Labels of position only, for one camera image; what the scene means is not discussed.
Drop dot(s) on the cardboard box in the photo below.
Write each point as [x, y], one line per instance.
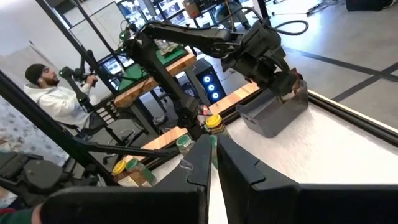
[191, 9]

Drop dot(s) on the person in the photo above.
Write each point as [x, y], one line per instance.
[59, 102]

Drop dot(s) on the wooden workbench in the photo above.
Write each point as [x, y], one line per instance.
[140, 90]

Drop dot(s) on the black leader arm green joints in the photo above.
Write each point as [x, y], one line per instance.
[77, 74]

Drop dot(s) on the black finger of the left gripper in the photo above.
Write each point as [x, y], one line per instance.
[293, 82]
[279, 85]

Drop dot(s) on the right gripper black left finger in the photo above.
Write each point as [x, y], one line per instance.
[155, 205]

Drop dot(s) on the wooden table board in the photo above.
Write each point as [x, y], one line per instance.
[233, 98]

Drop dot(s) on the background computer screen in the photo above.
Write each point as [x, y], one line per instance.
[112, 67]

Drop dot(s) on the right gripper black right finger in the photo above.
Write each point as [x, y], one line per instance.
[280, 205]

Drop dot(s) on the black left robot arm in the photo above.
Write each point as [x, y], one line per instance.
[161, 71]

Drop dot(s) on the green lid spice jar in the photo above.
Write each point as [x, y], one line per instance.
[133, 164]
[184, 141]
[214, 152]

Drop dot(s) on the brown spice packet white label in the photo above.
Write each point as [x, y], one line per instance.
[288, 96]

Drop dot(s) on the green work mat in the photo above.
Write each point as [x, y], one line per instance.
[133, 74]

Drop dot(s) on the computer tower blue fans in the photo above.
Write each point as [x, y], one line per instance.
[211, 84]

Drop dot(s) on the black machine part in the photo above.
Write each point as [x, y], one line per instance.
[40, 174]

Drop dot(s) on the yellow lid spice jar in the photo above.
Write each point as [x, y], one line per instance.
[119, 168]
[214, 121]

